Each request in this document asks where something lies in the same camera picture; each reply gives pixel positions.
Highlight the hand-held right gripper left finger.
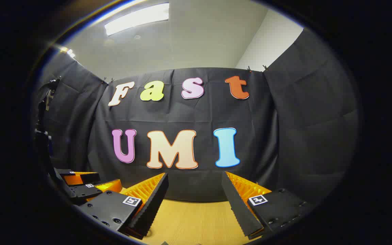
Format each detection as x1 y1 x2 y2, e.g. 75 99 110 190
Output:
77 173 169 240

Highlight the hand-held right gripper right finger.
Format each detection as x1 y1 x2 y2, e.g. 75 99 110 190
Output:
221 171 315 239

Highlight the black backdrop cloth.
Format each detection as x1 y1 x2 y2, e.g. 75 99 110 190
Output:
33 27 361 218

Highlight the ceiling light panel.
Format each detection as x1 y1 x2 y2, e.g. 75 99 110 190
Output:
104 3 170 37

